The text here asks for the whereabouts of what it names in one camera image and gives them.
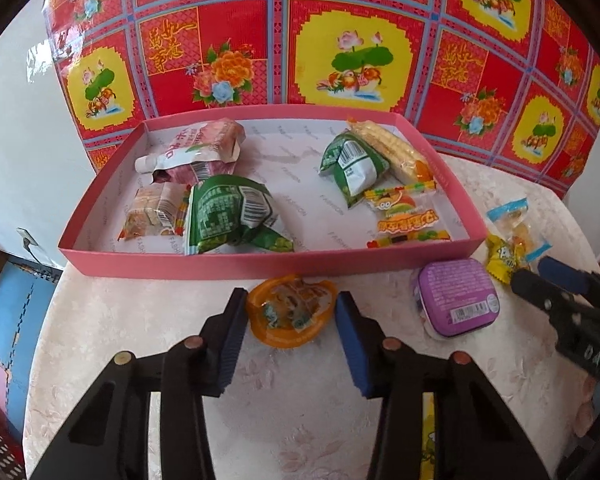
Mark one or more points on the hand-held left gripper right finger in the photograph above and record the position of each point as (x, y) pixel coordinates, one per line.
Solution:
(352, 345)

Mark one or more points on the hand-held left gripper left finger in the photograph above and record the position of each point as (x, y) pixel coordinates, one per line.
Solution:
(232, 340)

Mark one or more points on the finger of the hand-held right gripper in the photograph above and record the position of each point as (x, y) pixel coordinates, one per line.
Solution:
(565, 272)
(540, 292)

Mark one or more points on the yellow snack packet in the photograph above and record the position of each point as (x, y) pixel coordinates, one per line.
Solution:
(500, 260)

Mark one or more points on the blue-edged clear candy packet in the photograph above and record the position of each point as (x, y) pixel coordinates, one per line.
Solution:
(517, 232)

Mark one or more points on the orange jelly cup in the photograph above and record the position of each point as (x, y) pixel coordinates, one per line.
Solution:
(290, 310)

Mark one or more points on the purple tin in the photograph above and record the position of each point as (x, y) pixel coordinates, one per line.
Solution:
(455, 295)

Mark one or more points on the pink cardboard box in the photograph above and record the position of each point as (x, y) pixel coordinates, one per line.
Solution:
(180, 265)

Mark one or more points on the large green snack packet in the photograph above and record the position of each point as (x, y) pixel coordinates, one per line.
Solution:
(220, 215)

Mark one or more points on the rainbow candy packet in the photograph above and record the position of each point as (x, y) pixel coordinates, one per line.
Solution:
(405, 220)
(150, 210)

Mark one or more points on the small green snack packet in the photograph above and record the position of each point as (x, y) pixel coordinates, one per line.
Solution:
(352, 165)

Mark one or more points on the peach jelly drink pouch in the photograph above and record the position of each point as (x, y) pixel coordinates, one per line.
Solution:
(205, 142)

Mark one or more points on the corn wafer packet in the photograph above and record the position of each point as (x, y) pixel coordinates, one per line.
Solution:
(390, 147)

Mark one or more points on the foam puzzle floor mat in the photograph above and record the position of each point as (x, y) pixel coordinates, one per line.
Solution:
(10, 310)

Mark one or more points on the red floral printed sheet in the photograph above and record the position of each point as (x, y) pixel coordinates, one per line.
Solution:
(230, 25)

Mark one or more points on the white wall socket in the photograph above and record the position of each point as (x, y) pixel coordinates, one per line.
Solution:
(26, 237)

